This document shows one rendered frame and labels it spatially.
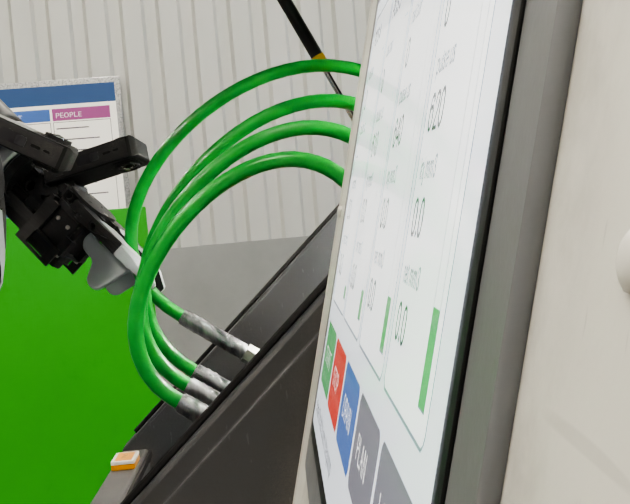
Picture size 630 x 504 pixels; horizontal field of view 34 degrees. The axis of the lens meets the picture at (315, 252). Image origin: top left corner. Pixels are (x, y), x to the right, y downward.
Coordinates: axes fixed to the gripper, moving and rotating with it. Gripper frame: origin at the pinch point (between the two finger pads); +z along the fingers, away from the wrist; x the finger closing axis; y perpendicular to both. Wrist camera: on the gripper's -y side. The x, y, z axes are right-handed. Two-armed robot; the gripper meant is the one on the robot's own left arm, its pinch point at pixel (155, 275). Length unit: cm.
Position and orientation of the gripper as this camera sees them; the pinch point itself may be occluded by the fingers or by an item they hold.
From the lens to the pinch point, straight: 113.7
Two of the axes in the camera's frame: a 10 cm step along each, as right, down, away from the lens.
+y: -6.8, 7.3, 0.3
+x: -2.1, -1.5, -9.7
